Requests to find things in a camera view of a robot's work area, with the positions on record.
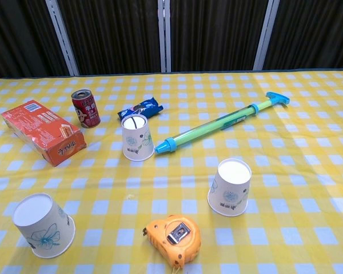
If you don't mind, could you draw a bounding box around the yellow checkered tablecloth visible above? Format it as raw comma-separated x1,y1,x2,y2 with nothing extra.
0,68,343,274

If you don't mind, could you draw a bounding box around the white paper cup black line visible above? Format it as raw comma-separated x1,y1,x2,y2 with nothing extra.
121,115,155,162

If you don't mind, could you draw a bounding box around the green blue water pump toy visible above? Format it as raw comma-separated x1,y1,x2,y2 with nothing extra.
154,91,291,156

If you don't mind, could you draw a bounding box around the dark pleated curtain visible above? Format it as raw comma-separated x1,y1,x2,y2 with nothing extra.
0,0,343,79

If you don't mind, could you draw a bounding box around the white paper cup large flower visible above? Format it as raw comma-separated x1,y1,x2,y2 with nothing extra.
11,193,76,259

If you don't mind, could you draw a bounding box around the blue cookie packet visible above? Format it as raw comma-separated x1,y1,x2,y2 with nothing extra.
117,97,164,120

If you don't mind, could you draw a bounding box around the red drink can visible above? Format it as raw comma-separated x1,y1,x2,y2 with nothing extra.
71,88,101,129

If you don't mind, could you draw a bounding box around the white paper cup small print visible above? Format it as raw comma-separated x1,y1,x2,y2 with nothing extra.
207,158,252,217

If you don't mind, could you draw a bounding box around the orange cardboard snack box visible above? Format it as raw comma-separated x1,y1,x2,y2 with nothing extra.
1,99,87,168

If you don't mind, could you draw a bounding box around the white slotted rail post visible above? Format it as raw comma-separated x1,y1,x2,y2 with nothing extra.
45,0,80,76
253,0,281,71
157,0,172,73

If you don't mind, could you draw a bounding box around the orange tape measure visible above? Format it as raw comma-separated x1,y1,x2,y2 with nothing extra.
142,214,202,269

